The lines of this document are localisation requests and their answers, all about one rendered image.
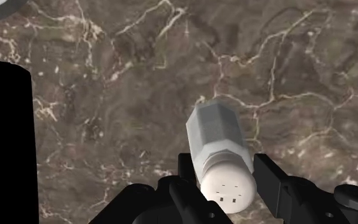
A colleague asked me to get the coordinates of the black remote control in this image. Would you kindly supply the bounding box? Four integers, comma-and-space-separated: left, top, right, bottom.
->
0, 58, 40, 224

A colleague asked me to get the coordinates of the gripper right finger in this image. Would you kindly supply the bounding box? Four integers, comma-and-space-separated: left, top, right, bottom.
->
252, 153, 358, 224

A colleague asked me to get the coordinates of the white salt shaker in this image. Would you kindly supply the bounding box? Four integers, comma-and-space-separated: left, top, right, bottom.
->
186, 99, 258, 214

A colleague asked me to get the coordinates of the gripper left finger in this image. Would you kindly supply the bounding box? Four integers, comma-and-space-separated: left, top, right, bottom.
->
87, 153, 234, 224

